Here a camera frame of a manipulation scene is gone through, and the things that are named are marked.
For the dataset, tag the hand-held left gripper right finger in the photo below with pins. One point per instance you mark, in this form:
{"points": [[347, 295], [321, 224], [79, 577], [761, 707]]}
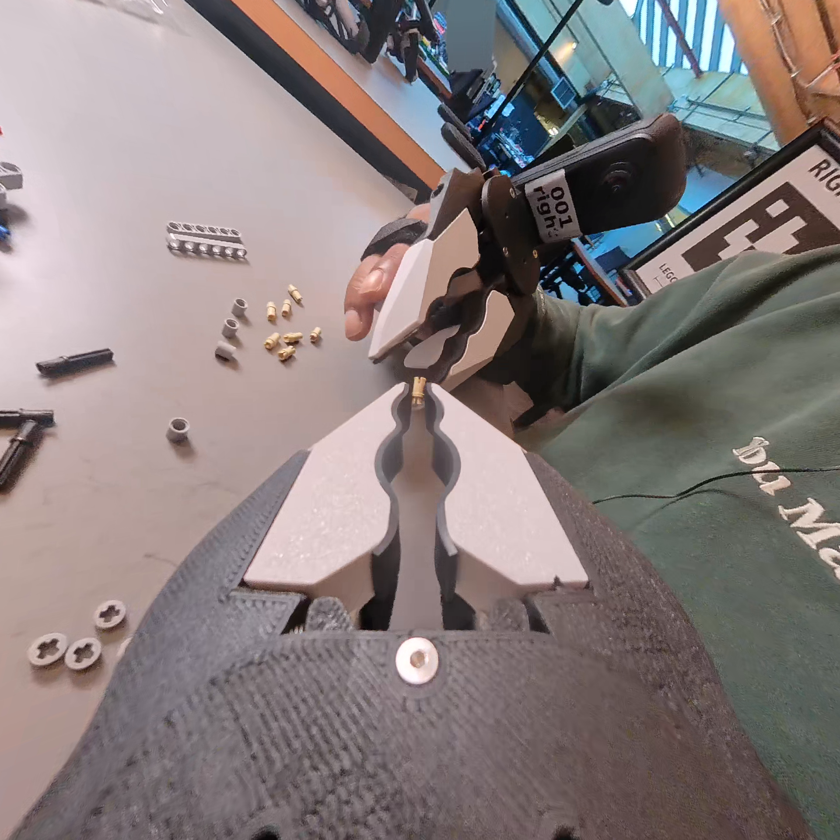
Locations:
{"points": [[505, 518]]}

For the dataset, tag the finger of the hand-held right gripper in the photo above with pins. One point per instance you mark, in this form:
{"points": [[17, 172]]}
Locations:
{"points": [[407, 295], [485, 334]]}

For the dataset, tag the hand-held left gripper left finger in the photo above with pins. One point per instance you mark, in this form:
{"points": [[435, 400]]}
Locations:
{"points": [[321, 518]]}

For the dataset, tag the tan lego connector pin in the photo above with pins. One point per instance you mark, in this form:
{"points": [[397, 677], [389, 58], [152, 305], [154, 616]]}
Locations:
{"points": [[418, 392]]}

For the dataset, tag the cluster of tan pins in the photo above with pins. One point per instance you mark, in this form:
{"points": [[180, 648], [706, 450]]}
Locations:
{"points": [[271, 340]]}

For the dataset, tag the person's right forearm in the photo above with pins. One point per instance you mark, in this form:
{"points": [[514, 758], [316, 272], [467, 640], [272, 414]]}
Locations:
{"points": [[656, 328]]}

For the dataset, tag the grey lego technic beam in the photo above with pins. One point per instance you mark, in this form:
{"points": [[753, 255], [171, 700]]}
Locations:
{"points": [[207, 249], [207, 229]]}

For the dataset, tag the black lego axle pin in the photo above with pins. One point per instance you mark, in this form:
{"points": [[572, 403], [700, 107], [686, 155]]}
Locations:
{"points": [[74, 361]]}

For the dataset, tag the black lego axle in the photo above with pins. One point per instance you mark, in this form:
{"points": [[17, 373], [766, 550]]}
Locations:
{"points": [[16, 453]]}

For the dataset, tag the black lego connector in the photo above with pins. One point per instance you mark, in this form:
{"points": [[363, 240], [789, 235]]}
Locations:
{"points": [[26, 417]]}

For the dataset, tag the person's right hand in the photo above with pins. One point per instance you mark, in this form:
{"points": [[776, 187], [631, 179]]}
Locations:
{"points": [[367, 289]]}

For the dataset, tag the black pole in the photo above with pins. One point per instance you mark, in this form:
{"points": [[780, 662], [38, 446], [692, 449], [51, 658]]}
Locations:
{"points": [[531, 62]]}

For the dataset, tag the black office chair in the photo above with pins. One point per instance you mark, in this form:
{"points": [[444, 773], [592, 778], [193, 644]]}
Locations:
{"points": [[367, 29], [460, 141]]}

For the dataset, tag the wooden pillar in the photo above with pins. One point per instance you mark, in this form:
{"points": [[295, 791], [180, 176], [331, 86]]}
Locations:
{"points": [[774, 59]]}

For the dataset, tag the person's green sweatshirt torso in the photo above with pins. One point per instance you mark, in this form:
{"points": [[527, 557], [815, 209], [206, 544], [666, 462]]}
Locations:
{"points": [[722, 590]]}

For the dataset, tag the clear plastic bag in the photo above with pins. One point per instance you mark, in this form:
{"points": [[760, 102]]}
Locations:
{"points": [[141, 5]]}

